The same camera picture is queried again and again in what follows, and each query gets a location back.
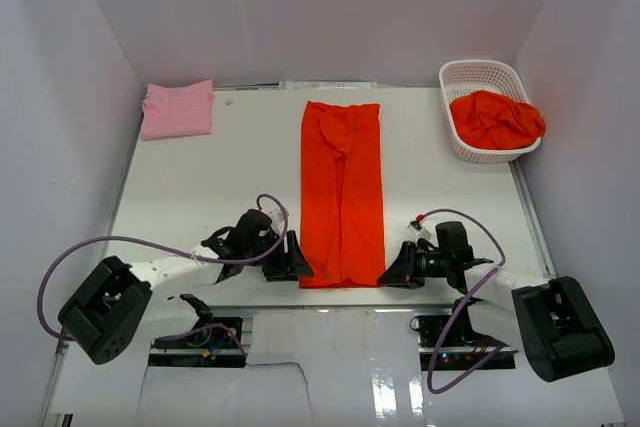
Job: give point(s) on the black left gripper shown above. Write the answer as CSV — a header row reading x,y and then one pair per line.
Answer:
x,y
289,264

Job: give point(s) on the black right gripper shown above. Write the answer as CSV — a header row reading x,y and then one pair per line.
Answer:
x,y
403,271

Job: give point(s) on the orange t shirt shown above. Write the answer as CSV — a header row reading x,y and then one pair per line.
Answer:
x,y
342,231
491,121

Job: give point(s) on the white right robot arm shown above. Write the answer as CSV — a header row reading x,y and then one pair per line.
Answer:
x,y
551,321

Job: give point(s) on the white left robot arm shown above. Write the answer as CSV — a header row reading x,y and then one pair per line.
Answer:
x,y
106,311

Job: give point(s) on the folded pink t shirt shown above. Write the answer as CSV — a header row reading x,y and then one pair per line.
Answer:
x,y
177,112

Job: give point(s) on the white perforated plastic basket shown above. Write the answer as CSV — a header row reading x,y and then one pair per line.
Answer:
x,y
461,77

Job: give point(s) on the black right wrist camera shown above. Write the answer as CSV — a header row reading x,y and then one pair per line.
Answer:
x,y
452,237

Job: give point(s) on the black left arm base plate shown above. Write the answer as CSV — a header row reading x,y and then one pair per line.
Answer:
x,y
209,349

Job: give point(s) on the white paper strip at wall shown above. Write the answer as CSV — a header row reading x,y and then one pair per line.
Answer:
x,y
322,85

